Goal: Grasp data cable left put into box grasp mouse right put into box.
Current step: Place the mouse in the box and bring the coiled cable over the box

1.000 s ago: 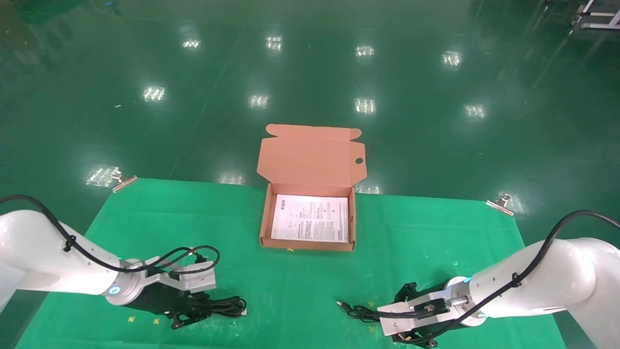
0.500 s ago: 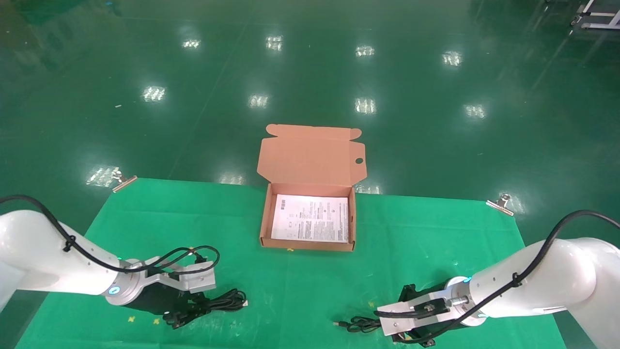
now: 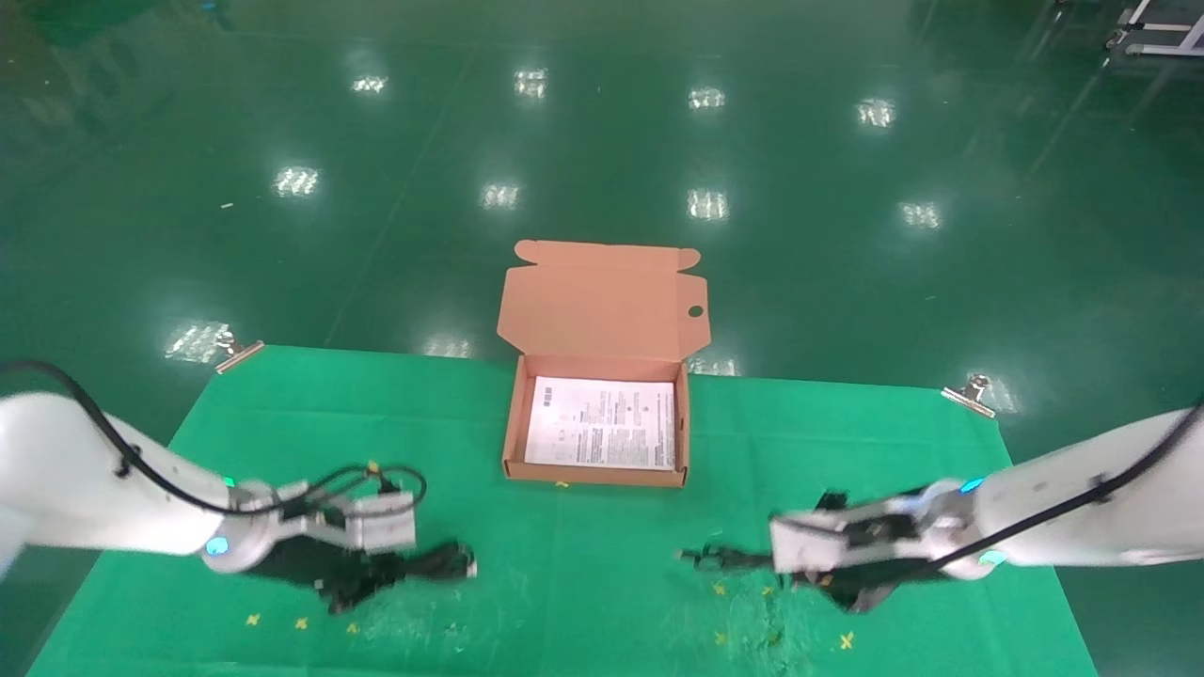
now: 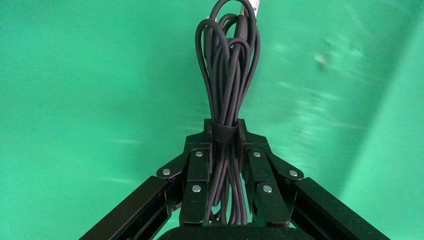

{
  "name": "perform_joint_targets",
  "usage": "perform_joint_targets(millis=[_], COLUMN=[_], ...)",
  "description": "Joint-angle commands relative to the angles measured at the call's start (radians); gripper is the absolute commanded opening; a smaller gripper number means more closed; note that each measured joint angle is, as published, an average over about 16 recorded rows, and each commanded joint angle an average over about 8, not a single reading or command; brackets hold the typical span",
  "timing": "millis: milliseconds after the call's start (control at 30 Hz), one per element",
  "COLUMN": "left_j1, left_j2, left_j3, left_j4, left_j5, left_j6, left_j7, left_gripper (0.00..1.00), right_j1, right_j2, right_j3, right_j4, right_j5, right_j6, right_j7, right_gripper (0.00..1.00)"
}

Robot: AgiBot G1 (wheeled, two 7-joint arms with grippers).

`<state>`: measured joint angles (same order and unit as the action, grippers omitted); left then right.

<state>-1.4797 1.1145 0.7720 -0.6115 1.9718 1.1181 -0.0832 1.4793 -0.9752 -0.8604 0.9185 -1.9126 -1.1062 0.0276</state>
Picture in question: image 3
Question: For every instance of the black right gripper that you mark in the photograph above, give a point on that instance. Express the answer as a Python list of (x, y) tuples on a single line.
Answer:
[(884, 578)]

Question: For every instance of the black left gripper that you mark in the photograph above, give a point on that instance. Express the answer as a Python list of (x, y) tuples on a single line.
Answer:
[(329, 564)]

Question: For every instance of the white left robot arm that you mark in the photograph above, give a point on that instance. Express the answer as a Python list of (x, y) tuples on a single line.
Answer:
[(66, 480)]

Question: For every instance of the open orange cardboard box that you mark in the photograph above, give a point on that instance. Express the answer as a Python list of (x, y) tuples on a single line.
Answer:
[(602, 310)]

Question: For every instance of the green table cloth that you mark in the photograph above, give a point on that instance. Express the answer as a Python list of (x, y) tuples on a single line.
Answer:
[(583, 564)]

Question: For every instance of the metal binder clip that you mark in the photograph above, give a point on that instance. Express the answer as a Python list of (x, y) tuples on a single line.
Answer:
[(971, 397), (239, 353)]

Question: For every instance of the white printed instruction leaflet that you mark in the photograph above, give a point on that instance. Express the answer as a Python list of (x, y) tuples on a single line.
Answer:
[(602, 423)]

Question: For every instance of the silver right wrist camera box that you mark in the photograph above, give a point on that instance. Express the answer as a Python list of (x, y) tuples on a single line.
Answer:
[(828, 536)]

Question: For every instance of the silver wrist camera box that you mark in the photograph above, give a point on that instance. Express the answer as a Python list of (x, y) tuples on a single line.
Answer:
[(381, 522), (828, 536)]

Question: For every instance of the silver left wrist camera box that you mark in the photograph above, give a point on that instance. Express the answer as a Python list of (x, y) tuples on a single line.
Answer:
[(381, 522)]

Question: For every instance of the white metal frame trolley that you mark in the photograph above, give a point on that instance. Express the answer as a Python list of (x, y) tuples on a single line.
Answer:
[(1162, 36)]

